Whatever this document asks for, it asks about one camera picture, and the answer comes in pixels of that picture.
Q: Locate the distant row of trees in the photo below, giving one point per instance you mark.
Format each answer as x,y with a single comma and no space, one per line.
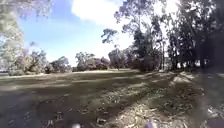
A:
90,62

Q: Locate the dry grass field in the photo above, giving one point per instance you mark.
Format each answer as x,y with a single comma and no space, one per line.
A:
83,96

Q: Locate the robot's own part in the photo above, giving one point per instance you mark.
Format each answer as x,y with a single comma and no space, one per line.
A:
76,126
151,125

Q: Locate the stand of tall dark trees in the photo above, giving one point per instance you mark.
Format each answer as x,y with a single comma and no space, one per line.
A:
186,36

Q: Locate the large pale leafy tree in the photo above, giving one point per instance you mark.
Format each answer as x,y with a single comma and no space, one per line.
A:
10,36

